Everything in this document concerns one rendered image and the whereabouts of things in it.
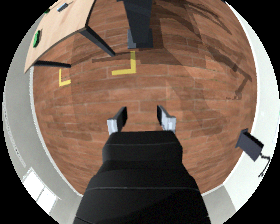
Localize jointed stand on dark box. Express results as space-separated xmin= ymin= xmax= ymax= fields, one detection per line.
xmin=234 ymin=128 xmax=272 ymax=178

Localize blue box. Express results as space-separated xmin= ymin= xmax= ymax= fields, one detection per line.
xmin=55 ymin=1 xmax=74 ymax=13

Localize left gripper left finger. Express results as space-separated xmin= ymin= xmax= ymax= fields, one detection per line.
xmin=106 ymin=106 xmax=128 ymax=136

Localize white window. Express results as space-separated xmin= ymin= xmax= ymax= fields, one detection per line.
xmin=22 ymin=168 xmax=60 ymax=213

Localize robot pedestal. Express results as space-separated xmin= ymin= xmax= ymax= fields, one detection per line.
xmin=116 ymin=0 xmax=155 ymax=50

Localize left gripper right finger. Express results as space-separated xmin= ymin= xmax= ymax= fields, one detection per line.
xmin=156 ymin=104 xmax=177 ymax=134

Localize green block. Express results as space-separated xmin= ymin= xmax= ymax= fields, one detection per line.
xmin=33 ymin=29 xmax=43 ymax=48

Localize wooden table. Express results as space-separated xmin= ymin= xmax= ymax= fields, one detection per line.
xmin=23 ymin=0 xmax=117 ymax=75

